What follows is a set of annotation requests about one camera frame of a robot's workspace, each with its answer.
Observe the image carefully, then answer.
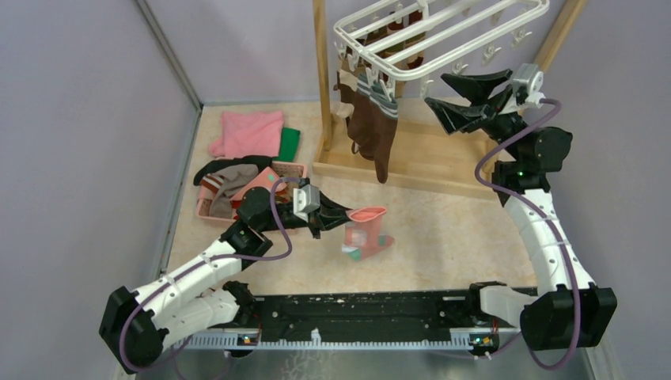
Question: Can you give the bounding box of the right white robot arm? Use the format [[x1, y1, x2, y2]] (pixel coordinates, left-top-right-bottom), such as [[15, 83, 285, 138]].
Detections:
[[426, 64, 618, 351]]

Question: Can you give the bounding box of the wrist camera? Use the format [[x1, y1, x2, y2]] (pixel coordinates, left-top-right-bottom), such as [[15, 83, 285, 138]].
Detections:
[[511, 63, 544, 108], [293, 184, 320, 222]]

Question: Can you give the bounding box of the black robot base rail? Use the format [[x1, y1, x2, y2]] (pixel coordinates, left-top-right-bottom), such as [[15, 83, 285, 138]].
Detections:
[[221, 290, 517, 355]]

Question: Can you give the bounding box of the green cloth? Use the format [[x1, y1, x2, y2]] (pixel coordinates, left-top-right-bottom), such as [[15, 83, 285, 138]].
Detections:
[[275, 127, 301, 162]]

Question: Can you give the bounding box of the white clip hanger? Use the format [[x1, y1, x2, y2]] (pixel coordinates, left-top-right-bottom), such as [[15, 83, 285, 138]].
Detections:
[[332, 1, 551, 100]]

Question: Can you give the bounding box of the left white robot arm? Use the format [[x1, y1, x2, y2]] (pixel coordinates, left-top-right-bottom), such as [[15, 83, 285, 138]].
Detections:
[[99, 180, 352, 374]]

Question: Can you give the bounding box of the pink patterned sock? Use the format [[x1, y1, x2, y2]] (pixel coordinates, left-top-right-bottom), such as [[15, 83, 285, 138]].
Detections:
[[230, 167, 281, 201], [342, 207, 395, 261]]

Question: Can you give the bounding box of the dark brown grey-cuffed sock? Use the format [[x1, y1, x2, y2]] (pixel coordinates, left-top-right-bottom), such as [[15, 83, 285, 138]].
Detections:
[[347, 74, 380, 161]]

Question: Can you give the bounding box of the brown cream striped sock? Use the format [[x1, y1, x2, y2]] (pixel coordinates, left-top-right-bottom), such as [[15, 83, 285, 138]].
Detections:
[[335, 69, 358, 119]]

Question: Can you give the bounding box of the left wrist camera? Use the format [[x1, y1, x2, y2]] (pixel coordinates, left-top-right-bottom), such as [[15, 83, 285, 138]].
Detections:
[[293, 184, 320, 222]]

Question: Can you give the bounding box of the pink towel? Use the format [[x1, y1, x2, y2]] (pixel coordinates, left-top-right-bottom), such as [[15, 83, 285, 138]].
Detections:
[[208, 111, 284, 158]]

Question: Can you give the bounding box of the pink plastic basket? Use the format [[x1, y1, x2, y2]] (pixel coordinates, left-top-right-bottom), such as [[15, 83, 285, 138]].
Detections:
[[196, 161, 308, 222]]

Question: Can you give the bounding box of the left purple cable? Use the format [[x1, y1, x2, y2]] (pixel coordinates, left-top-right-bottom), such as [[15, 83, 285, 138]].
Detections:
[[118, 177, 310, 380]]

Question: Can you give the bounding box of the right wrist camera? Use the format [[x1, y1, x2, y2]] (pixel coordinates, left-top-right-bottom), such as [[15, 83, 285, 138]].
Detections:
[[511, 63, 544, 108]]

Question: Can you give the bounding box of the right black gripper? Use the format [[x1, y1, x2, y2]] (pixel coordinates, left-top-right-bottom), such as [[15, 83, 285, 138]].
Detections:
[[424, 70, 529, 162]]

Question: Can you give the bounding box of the grey brown sock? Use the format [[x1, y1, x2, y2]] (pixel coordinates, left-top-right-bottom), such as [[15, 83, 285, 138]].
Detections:
[[209, 164, 259, 219]]

